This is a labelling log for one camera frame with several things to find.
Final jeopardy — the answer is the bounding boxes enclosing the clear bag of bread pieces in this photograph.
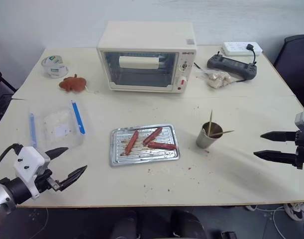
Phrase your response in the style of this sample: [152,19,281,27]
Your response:
[195,69,236,89]

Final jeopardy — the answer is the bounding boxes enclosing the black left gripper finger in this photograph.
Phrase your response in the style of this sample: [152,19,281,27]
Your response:
[58,165,89,192]
[45,147,69,161]

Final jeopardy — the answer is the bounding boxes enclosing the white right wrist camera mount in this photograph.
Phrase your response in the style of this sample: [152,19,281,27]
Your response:
[294,107,304,132]

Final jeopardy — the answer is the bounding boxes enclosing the silver ribbed baking tray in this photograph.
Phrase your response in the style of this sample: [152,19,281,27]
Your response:
[108,124,181,168]

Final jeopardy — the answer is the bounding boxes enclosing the grey handheld controller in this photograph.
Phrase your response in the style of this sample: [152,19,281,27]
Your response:
[206,51,258,81]

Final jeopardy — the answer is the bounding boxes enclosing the white and black sneaker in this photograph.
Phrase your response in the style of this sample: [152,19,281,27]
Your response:
[283,202,304,222]

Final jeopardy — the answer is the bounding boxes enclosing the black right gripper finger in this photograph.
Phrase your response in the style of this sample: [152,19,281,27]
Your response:
[260,131,297,143]
[253,149,298,165]

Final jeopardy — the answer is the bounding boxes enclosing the black office chair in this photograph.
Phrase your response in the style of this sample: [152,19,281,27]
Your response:
[273,34,304,109]

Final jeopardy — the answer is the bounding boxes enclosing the dark chair with frame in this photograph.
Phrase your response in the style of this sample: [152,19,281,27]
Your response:
[0,68,18,133]

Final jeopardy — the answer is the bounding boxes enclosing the clear container with blue clips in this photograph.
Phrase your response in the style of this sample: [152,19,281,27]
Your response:
[27,99,89,150]

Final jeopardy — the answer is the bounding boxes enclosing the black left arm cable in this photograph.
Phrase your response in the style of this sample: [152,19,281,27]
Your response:
[0,143,21,173]

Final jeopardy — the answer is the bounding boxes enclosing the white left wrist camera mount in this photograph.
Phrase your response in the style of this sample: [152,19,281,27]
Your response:
[13,146,52,200]

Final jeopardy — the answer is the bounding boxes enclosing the steel cup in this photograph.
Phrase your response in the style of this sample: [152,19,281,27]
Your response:
[195,121,224,150]

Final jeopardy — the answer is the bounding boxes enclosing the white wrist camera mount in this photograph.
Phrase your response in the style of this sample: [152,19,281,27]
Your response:
[13,146,52,200]
[294,107,304,132]

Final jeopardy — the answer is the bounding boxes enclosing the dark rounded shape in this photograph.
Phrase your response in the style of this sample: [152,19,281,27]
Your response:
[170,209,205,239]
[111,210,138,239]

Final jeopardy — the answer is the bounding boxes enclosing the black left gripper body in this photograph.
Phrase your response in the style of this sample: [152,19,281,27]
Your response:
[34,169,62,193]

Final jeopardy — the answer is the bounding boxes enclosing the cream toaster oven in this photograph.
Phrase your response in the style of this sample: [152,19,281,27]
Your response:
[96,20,198,95]

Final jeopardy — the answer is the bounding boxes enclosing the wooden chopstick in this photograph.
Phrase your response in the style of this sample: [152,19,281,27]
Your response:
[209,129,235,138]
[207,109,213,136]

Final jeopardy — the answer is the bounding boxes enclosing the white floor cable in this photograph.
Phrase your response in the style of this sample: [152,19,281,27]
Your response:
[255,204,293,239]

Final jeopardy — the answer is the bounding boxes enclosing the white power strip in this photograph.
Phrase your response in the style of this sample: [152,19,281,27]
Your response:
[221,41,264,57]

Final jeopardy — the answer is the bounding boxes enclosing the red sausage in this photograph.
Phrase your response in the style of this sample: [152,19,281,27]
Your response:
[147,141,178,151]
[142,126,164,146]
[124,130,140,155]

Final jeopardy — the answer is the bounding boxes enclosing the red-brown leaf-shaped toy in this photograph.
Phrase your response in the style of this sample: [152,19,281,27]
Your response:
[58,73,88,93]

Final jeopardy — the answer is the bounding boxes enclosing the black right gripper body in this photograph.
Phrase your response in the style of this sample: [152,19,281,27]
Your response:
[292,129,304,170]

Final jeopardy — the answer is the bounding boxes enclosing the black plug with cable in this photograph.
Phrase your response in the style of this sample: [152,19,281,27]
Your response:
[231,43,258,84]

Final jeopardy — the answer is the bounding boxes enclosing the clear tape roll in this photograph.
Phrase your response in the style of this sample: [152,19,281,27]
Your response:
[40,55,69,79]

